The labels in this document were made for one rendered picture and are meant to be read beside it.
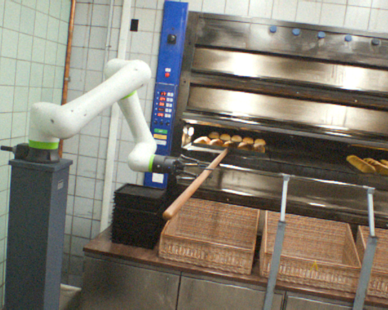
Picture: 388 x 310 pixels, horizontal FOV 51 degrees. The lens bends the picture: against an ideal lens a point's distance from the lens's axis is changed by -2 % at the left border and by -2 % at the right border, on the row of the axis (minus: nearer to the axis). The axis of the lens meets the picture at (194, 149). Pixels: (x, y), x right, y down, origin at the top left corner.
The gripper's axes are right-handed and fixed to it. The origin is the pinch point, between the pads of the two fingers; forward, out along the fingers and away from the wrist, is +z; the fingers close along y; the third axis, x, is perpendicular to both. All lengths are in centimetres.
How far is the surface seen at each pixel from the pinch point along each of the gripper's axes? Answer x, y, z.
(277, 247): -22, 38, 41
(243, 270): -32, 59, 25
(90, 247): -27, 62, -66
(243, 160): -81, 3, 14
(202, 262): -32, 59, 1
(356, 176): -82, 2, 88
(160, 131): -77, -8, -45
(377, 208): -81, 21, 106
